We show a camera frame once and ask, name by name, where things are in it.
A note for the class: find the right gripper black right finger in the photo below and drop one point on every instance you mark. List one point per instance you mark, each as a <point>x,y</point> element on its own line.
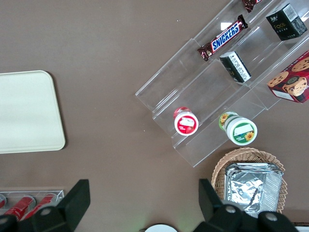
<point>214,212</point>

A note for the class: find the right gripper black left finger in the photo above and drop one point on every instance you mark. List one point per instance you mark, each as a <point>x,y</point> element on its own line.
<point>67,207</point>

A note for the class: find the light tan wicker basket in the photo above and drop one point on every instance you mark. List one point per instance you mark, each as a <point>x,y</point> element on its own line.
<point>219,174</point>

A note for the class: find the cream rectangular serving tray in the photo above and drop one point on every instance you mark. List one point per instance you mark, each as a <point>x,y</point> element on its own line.
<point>26,111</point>

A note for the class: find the clear acrylic bottle rack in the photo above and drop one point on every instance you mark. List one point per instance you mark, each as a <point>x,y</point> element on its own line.
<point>58,193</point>

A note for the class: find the aluminium foil container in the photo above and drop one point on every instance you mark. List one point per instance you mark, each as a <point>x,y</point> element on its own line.
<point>251,188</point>

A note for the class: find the green lidded yogurt cup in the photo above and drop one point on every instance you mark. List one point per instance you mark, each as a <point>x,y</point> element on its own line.
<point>241,130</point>

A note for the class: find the white plastic snack bin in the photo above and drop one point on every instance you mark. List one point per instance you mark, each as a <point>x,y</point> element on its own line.
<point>301,229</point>

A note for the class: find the red lidded yogurt cup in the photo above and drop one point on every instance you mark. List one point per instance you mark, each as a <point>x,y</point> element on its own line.
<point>186,123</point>

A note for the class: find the clear acrylic step display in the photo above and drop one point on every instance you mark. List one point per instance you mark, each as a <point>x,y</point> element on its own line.
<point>193,91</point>

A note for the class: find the small black carton box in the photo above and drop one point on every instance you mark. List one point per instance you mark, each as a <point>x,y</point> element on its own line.
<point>235,67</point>
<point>286,23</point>

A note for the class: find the red chocolate chip cookie box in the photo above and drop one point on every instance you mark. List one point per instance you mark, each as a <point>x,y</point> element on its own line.
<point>293,79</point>

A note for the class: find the Snickers chocolate bar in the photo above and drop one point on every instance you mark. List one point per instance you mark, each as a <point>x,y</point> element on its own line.
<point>249,3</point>
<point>224,37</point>

